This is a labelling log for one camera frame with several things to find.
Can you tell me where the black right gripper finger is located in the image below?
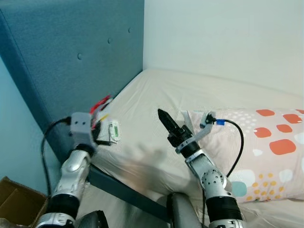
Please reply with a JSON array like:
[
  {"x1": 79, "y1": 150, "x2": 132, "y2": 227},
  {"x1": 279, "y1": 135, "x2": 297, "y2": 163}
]
[
  {"x1": 162, "y1": 109, "x2": 181, "y2": 130},
  {"x1": 158, "y1": 109, "x2": 173, "y2": 136}
]

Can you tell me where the red white snack wrapper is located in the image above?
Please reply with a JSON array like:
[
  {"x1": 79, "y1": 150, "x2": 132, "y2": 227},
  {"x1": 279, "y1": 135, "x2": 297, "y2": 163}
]
[{"x1": 90, "y1": 94, "x2": 114, "y2": 126}]

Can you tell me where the pink patterned pillow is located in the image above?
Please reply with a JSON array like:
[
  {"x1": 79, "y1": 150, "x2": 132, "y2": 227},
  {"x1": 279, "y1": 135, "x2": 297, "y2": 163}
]
[{"x1": 182, "y1": 108, "x2": 304, "y2": 204}]

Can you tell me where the cream sheeted mattress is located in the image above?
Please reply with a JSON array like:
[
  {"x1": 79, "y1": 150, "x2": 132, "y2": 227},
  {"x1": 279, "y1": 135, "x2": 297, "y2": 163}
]
[{"x1": 88, "y1": 68, "x2": 304, "y2": 228}]

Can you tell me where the grey robot right leg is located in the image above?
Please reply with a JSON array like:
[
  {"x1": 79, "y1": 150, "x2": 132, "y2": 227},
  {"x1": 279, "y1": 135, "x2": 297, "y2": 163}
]
[{"x1": 167, "y1": 192, "x2": 202, "y2": 228}]

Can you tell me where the grey robot leg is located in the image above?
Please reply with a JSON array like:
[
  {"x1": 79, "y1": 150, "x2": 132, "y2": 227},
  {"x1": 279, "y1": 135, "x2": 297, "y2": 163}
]
[
  {"x1": 78, "y1": 210, "x2": 110, "y2": 228},
  {"x1": 167, "y1": 192, "x2": 202, "y2": 228}
]

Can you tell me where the grey robot left leg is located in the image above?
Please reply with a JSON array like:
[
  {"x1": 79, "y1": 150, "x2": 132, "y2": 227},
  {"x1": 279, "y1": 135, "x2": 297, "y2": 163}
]
[{"x1": 78, "y1": 210, "x2": 110, "y2": 228}]

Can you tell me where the blue upholstered headboard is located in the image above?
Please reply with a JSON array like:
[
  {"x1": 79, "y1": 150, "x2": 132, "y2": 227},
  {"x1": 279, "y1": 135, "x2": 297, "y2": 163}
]
[{"x1": 0, "y1": 0, "x2": 145, "y2": 164}]

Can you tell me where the brown cardboard box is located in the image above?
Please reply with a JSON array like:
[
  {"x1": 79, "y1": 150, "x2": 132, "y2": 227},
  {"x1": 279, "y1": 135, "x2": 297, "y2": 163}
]
[{"x1": 0, "y1": 177, "x2": 50, "y2": 228}]

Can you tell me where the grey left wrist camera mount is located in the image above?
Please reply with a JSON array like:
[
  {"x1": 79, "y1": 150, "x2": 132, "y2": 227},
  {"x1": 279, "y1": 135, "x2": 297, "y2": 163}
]
[{"x1": 69, "y1": 112, "x2": 98, "y2": 149}]

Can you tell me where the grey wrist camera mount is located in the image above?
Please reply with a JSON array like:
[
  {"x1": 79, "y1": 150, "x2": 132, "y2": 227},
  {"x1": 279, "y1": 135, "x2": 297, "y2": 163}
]
[
  {"x1": 192, "y1": 111, "x2": 218, "y2": 143},
  {"x1": 69, "y1": 112, "x2": 98, "y2": 149}
]

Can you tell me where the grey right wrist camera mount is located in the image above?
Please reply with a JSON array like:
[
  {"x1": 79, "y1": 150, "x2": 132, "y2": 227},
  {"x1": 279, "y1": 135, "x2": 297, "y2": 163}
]
[{"x1": 192, "y1": 111, "x2": 218, "y2": 143}]

